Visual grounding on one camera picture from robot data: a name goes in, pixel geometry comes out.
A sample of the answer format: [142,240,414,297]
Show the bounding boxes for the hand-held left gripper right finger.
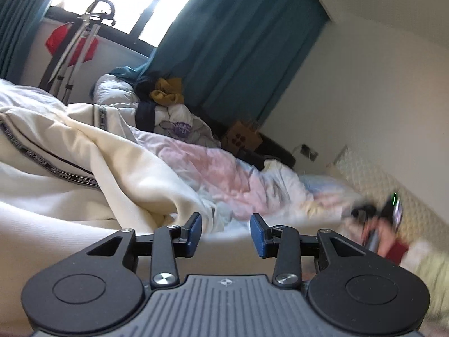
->
[250,213,367,285]

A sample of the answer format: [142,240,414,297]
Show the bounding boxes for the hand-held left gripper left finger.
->
[86,213,203,286]

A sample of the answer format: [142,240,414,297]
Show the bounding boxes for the cream pants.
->
[0,79,253,324]

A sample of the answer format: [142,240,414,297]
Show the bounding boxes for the person's right forearm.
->
[384,240,449,327]

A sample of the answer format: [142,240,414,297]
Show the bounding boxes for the person's right hand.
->
[377,219,400,257]

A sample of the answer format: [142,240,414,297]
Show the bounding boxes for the cream quilted headboard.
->
[326,144,449,255]

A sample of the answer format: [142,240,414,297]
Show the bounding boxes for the pink and white duvet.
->
[94,74,356,241]

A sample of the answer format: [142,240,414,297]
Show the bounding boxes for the brown paper bag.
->
[221,120,264,156]

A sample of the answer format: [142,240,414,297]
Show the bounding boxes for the white garment with purple print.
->
[154,103,222,148]

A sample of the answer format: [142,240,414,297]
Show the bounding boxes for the navy garment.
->
[135,74,159,133]

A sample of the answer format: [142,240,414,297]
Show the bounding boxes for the yellow garment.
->
[150,77,185,107]

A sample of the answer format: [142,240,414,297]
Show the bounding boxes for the teal cloth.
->
[106,61,155,82]

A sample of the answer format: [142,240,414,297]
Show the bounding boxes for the garment steamer stand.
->
[38,0,117,103]

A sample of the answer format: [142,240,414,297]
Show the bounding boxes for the dark-framed window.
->
[45,0,215,49]

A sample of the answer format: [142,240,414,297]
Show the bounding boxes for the red bag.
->
[44,23,99,68]

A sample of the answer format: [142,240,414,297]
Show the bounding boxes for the wall socket with charger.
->
[299,143,320,162]

